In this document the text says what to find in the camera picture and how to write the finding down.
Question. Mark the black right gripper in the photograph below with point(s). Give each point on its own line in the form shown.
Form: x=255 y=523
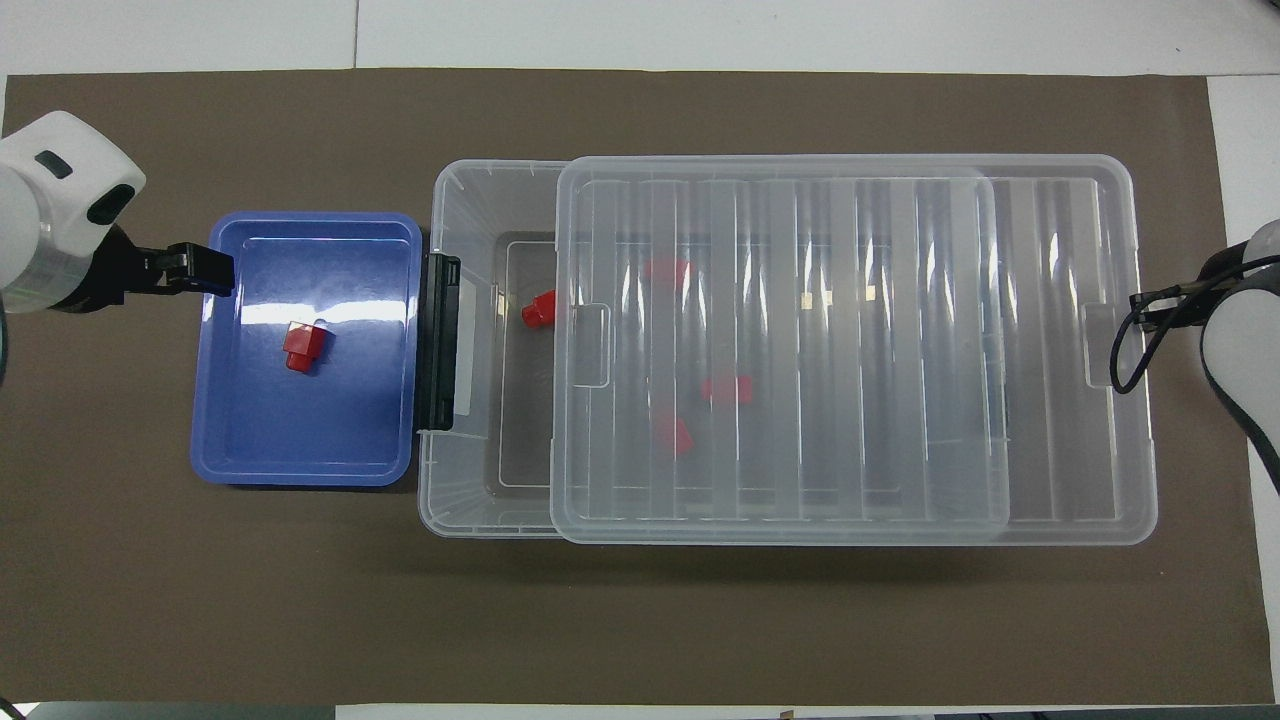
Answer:
x=1222 y=270

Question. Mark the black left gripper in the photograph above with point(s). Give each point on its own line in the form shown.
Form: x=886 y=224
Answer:
x=115 y=275

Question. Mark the red plastic block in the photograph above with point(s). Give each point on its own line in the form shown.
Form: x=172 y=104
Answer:
x=668 y=272
x=540 y=310
x=675 y=435
x=300 y=345
x=727 y=390

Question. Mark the clear ribbed box lid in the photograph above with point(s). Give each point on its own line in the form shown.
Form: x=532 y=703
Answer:
x=1050 y=450

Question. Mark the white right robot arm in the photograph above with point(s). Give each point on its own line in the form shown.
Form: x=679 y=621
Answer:
x=1245 y=340

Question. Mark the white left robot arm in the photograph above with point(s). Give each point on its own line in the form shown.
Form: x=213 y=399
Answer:
x=100 y=160

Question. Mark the blue plastic tray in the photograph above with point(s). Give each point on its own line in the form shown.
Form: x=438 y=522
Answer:
x=300 y=440

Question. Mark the clear plastic storage box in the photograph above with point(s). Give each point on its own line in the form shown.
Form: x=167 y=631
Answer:
x=470 y=200

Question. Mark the brown table mat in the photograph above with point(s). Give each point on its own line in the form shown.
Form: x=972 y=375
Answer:
x=640 y=620

